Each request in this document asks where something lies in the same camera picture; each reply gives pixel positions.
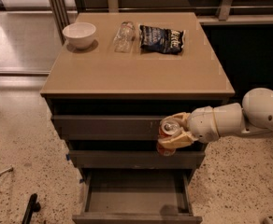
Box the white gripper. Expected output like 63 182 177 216
157 106 220 149

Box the red coke can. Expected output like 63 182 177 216
156 119 180 156

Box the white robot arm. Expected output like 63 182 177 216
157 88 273 156

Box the grey drawer cabinet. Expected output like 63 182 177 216
39 12 236 224

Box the grey open bottom drawer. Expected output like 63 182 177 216
72 169 202 224

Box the grey middle drawer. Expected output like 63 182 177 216
69 150 205 169

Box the grey top drawer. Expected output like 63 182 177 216
51 115 164 141

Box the dark blue chip bag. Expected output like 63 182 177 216
138 25 185 54

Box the clear plastic water bottle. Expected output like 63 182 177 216
113 21 136 53

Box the white ceramic bowl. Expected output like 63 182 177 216
63 22 96 49

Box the black tool on floor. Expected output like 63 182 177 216
22 193 41 224

